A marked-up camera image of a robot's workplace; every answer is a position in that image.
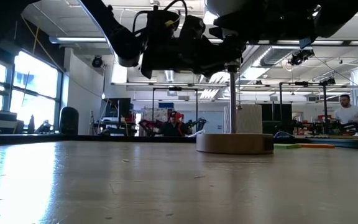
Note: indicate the person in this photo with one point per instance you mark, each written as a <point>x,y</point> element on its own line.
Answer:
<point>346,113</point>
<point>174,126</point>

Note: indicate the black computer monitor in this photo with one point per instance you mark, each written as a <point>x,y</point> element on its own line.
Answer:
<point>120,107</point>

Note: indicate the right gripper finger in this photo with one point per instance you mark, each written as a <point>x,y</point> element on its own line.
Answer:
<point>238,26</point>

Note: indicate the green sticky note pad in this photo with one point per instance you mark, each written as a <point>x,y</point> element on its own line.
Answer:
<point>287,146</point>

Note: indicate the silver ribbed ventilation duct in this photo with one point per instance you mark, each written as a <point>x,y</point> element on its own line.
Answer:
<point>269,57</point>

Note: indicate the orange sticky note pad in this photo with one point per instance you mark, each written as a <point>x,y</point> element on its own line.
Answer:
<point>317,145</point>

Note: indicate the white patterned lampshade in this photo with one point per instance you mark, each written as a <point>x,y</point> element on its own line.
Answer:
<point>249,119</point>

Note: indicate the round black ceiling camera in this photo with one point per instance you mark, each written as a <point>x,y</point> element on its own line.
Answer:
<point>97,61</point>

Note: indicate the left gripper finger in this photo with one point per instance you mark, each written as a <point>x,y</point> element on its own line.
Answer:
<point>213,70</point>
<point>225,49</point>

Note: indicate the black ceiling-mounted camera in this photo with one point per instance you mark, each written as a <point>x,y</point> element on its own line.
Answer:
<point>300,57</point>

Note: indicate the lamp stand with wooden base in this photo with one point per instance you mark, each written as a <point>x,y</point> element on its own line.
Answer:
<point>235,144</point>

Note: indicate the black aluminium table frame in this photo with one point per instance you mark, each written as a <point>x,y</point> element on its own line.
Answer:
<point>73,138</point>

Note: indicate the large bright window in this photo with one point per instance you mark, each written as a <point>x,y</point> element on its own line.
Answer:
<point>33,77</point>

